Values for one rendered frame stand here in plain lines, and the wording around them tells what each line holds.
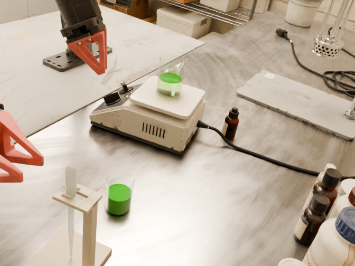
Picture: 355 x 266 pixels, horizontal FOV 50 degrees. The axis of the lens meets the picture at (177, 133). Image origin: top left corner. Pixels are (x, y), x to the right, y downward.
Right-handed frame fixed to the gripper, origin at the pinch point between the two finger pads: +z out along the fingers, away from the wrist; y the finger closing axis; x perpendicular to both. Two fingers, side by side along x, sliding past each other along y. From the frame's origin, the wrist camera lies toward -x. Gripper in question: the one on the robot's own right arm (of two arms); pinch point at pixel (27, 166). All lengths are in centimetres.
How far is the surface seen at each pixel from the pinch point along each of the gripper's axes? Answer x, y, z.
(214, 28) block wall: 71, 285, -52
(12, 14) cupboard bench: 88, 217, -203
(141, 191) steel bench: 13.3, 17.0, 8.0
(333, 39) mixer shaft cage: -6, 68, 29
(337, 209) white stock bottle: 4.9, 21.1, 36.8
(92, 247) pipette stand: 8.3, -0.1, 9.4
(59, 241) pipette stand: 12.7, 1.5, 3.4
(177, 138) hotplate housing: 9.2, 29.0, 8.8
